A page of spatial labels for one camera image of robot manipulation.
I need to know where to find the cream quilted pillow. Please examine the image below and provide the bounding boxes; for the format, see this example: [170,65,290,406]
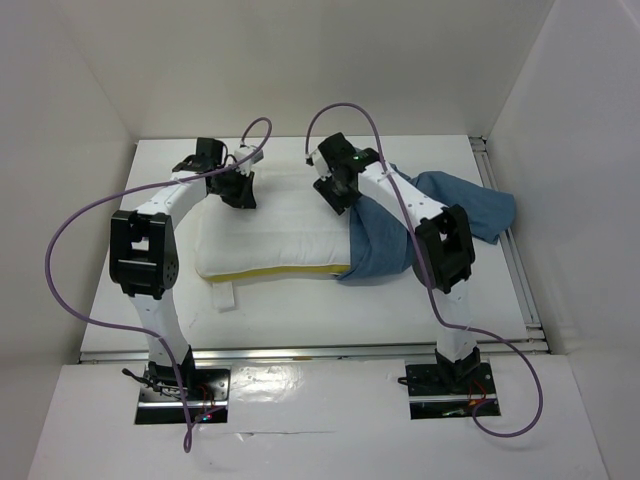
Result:
[195,167,350,312]

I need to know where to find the blue fabric pillowcase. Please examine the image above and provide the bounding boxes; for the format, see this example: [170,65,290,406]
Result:
[337,162,517,289]

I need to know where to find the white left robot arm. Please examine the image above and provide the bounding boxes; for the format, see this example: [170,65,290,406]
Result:
[109,138,264,399]

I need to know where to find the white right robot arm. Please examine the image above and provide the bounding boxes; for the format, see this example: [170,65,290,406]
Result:
[306,133,480,392]

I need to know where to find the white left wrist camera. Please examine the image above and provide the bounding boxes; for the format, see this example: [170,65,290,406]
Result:
[233,144,264,176]

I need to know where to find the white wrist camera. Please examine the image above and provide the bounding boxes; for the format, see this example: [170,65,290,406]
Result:
[305,149,330,177]
[233,144,264,176]

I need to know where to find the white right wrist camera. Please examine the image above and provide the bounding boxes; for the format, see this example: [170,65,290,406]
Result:
[305,149,330,177]

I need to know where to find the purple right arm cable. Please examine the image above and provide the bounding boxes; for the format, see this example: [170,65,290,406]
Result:
[304,102,545,437]

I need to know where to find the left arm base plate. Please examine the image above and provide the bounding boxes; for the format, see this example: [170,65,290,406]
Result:
[134,363,234,426]

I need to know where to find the aluminium table edge rail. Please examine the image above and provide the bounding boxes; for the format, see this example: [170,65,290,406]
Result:
[79,337,550,364]

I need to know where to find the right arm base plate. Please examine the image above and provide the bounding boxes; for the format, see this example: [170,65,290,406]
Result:
[397,362,501,420]

